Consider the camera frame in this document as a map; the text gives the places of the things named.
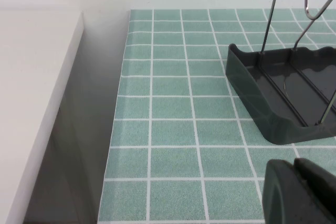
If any white side cabinet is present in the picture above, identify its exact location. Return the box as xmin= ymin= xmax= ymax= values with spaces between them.
xmin=0 ymin=6 xmax=87 ymax=224

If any green checked tablecloth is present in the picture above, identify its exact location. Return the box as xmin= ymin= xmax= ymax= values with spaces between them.
xmin=97 ymin=8 xmax=336 ymax=224

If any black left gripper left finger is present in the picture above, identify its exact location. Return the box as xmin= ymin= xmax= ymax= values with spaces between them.
xmin=263 ymin=158 xmax=332 ymax=224

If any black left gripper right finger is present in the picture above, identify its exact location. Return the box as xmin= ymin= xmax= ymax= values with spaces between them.
xmin=293 ymin=157 xmax=336 ymax=224

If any dark grey wire lid rack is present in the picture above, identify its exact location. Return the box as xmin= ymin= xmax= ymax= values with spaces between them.
xmin=226 ymin=0 xmax=336 ymax=145

